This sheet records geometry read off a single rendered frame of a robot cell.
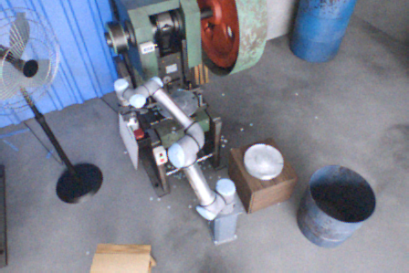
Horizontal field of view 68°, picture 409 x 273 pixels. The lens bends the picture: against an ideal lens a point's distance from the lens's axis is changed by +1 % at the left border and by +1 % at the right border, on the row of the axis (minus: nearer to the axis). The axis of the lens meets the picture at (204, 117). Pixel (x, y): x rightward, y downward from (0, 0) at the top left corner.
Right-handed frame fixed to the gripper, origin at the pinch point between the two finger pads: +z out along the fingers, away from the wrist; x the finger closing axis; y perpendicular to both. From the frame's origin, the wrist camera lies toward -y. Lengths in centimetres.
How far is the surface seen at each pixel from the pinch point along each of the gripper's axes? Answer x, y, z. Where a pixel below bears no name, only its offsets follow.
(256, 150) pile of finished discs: 28, -79, 46
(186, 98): -12.2, -41.3, 6.9
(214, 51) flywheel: -21, -68, -19
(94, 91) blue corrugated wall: -135, 15, 76
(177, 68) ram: -14.4, -37.2, -19.6
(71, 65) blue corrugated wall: -135, 25, 37
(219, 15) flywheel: -15, -68, -49
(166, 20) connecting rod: -15, -34, -55
